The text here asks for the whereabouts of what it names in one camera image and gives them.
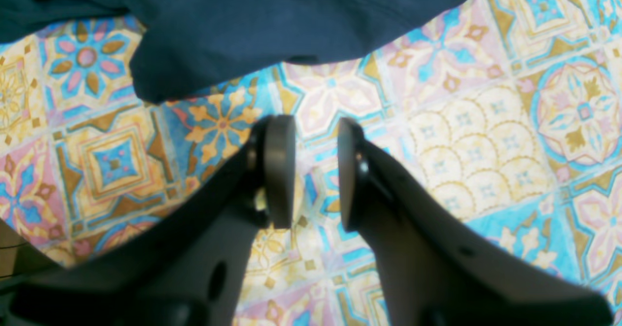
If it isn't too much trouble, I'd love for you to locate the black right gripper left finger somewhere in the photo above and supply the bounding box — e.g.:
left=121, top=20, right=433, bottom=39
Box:
left=10, top=114, right=295, bottom=326

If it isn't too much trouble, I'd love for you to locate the colourful patterned tablecloth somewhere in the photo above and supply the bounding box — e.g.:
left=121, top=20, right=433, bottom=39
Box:
left=0, top=0, right=622, bottom=326

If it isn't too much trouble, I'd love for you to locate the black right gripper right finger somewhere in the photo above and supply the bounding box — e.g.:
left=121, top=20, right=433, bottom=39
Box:
left=337, top=118, right=613, bottom=326

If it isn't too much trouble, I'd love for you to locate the dark blue t-shirt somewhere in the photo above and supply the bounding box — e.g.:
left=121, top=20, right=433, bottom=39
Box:
left=1, top=0, right=467, bottom=104

